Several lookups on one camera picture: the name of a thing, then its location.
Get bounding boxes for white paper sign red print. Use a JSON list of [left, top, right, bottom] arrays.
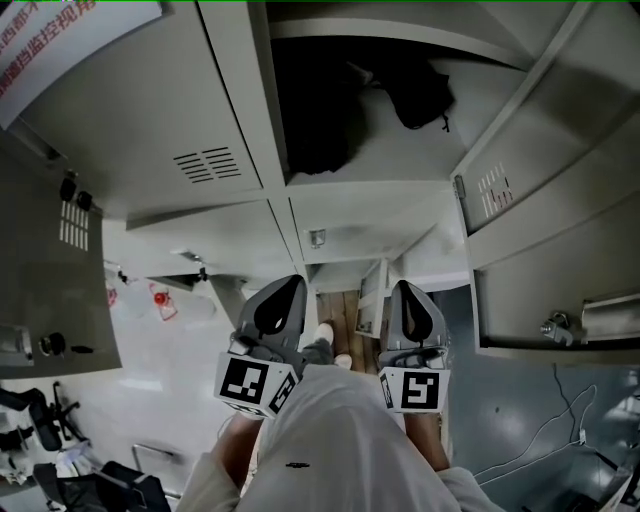
[[0, 0, 164, 131]]

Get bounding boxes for black office chair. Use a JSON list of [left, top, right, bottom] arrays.
[[0, 382, 81, 452]]

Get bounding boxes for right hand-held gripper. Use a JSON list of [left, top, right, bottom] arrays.
[[377, 279, 454, 415]]

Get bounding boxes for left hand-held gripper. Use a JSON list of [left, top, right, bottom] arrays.
[[214, 274, 308, 420]]

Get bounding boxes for person's right forearm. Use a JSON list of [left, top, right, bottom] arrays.
[[402, 412, 451, 474]]

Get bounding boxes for wooden slat platform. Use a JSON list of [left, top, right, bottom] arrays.
[[317, 289, 391, 376]]

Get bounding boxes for person's grey trousers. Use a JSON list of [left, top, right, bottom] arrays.
[[299, 337, 334, 369]]

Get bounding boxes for person's left forearm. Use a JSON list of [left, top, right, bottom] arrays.
[[217, 414, 266, 501]]

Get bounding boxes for white cable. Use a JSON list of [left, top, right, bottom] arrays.
[[472, 384, 599, 487]]

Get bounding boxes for person's white shirt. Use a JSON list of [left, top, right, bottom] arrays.
[[174, 362, 506, 512]]

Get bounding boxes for grey metal tube frame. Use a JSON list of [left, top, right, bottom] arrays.
[[131, 443, 177, 501]]

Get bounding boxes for silver door latch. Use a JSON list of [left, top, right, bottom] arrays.
[[539, 312, 574, 347]]

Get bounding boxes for grey metal locker cabinet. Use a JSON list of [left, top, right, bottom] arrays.
[[0, 0, 640, 381]]

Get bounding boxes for black lock knob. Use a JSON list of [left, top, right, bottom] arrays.
[[39, 332, 67, 358]]

